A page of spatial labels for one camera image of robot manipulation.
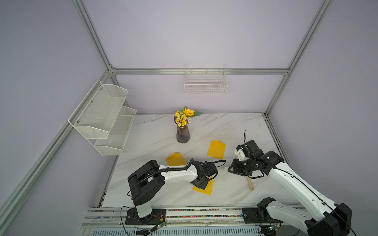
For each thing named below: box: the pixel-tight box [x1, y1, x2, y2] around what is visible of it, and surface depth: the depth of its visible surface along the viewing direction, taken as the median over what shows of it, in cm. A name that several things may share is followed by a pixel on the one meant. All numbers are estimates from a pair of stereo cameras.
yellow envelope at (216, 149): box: [206, 140, 227, 160], surface depth 103 cm
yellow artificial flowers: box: [173, 105, 204, 129], surface depth 88 cm
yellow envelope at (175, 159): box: [165, 152, 188, 167], surface depth 97 cm
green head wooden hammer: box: [246, 176, 255, 191], surface depth 85 cm
